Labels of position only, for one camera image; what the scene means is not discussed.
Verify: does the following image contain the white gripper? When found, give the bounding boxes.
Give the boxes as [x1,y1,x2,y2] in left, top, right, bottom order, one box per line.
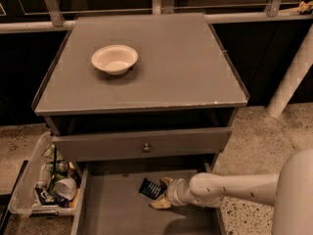
[150,176,196,210]

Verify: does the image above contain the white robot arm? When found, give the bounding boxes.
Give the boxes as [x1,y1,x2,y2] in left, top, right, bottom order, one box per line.
[151,31,313,235]

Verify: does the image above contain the open middle drawer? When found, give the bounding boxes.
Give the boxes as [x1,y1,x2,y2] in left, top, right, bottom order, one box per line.
[70,156,223,235]

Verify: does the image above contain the closed top drawer with knob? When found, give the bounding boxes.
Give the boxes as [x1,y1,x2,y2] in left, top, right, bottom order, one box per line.
[53,127,232,162]

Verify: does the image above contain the grey drawer cabinet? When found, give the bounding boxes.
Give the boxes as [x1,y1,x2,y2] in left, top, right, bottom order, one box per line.
[31,13,250,235]

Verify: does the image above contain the white paper cup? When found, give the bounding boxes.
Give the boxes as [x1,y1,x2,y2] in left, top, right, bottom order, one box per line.
[55,178,77,201]

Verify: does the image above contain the green soda can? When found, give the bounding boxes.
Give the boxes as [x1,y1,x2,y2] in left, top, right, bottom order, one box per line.
[47,162,68,173]

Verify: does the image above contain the dark blue snack bag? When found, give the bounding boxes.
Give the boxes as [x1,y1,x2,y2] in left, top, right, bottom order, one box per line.
[34,188,68,208]

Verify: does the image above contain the green chip bag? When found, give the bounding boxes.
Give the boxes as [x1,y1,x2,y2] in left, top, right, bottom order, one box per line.
[42,143,64,162]

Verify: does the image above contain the clear plastic bottle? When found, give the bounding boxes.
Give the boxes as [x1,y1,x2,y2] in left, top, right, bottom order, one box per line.
[34,164,52,189]

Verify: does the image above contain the clear plastic bin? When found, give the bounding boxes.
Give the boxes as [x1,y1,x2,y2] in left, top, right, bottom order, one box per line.
[9,132,79,216]

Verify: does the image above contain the metal railing frame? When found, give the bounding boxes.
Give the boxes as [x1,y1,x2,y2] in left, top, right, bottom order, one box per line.
[0,0,312,34]

